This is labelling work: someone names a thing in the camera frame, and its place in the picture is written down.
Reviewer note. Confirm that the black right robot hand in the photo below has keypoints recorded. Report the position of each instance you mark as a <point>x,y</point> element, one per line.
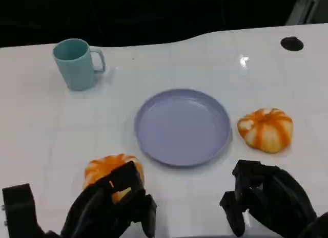
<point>279,202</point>

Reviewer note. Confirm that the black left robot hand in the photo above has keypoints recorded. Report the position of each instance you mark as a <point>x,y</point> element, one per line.
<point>97,212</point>

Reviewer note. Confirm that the orange and white bread roll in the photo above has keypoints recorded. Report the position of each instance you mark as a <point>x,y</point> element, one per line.
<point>102,166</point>
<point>266,133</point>

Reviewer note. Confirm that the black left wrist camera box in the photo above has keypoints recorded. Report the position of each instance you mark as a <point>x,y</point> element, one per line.
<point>18,210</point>

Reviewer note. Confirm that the pale green mug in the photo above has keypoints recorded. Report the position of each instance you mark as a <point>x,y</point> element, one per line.
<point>77,69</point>

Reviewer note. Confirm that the grey furniture frame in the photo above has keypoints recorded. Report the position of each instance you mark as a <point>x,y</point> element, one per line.
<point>299,10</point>

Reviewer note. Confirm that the lilac plate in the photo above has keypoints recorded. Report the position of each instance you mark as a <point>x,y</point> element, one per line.
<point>182,128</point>

